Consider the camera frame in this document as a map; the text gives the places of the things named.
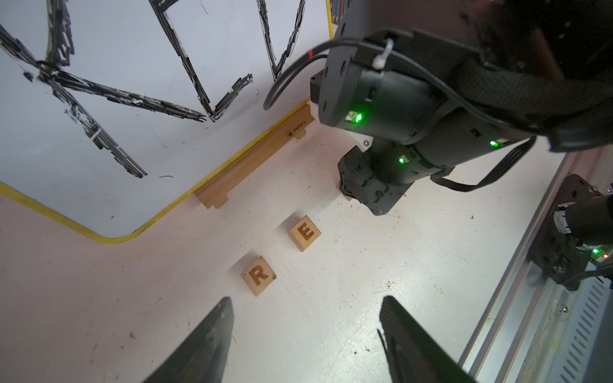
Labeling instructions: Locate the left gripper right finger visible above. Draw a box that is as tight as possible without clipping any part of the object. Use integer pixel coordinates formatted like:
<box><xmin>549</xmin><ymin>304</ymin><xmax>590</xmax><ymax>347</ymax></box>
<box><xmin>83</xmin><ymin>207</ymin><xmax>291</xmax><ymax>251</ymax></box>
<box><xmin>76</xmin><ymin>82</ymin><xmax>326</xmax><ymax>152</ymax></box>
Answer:
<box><xmin>378</xmin><ymin>295</ymin><xmax>475</xmax><ymax>383</ymax></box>

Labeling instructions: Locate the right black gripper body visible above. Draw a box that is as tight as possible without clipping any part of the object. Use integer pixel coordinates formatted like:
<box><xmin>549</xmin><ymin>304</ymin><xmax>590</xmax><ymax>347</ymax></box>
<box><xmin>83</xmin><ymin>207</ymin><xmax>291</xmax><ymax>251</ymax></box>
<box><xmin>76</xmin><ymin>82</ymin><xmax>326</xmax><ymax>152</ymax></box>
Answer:
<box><xmin>338</xmin><ymin>146</ymin><xmax>413</xmax><ymax>215</ymax></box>

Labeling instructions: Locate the whiteboard with word RED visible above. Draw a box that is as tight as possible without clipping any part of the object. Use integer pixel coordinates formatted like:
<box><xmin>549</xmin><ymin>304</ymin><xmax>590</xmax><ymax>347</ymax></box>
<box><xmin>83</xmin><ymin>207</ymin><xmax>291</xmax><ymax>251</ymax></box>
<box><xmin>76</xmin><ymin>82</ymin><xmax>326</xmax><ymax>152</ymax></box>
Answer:
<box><xmin>1</xmin><ymin>1</ymin><xmax>332</xmax><ymax>244</ymax></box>

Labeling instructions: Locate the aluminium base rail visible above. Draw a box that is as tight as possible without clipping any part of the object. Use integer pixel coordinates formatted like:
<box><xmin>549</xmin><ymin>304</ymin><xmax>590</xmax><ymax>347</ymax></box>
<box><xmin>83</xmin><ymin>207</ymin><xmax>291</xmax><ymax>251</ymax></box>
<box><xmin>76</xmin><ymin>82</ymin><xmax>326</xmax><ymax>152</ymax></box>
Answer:
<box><xmin>454</xmin><ymin>144</ymin><xmax>612</xmax><ymax>382</ymax></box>

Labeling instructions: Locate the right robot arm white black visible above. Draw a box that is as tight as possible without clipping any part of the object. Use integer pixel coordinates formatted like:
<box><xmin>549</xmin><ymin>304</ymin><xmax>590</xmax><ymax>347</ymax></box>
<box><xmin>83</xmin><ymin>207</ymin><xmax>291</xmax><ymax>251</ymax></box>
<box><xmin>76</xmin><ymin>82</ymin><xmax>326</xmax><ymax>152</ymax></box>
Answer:
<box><xmin>263</xmin><ymin>1</ymin><xmax>612</xmax><ymax>215</ymax></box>

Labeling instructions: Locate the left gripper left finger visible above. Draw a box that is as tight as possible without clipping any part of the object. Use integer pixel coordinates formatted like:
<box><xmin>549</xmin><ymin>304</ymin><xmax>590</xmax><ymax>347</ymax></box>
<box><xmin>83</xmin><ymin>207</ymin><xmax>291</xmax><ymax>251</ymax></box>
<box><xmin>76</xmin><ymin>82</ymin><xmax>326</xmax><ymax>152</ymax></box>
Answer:
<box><xmin>145</xmin><ymin>297</ymin><xmax>235</xmax><ymax>382</ymax></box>

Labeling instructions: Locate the wooden letter block E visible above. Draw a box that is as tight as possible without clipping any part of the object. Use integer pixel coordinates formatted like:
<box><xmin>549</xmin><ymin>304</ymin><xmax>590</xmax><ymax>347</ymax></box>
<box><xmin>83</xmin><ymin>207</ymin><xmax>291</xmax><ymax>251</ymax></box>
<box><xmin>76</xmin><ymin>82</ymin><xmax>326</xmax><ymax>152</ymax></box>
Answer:
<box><xmin>289</xmin><ymin>215</ymin><xmax>321</xmax><ymax>252</ymax></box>

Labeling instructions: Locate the wooden letter block R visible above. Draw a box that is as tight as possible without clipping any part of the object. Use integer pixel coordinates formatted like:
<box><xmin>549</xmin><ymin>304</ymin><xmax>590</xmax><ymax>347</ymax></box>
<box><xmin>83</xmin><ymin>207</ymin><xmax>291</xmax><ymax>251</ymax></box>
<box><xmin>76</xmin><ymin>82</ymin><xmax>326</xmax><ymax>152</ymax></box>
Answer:
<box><xmin>241</xmin><ymin>256</ymin><xmax>277</xmax><ymax>297</ymax></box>

